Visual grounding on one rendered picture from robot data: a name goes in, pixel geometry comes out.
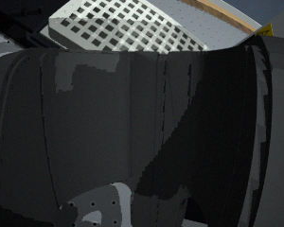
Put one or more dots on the black rectangular frame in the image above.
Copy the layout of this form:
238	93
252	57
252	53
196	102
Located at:
25	16

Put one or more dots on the grey metal base plate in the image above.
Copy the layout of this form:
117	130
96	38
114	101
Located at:
109	205

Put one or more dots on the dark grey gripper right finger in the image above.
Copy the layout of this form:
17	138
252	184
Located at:
222	135

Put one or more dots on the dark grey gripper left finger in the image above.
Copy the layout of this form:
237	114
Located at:
72	120

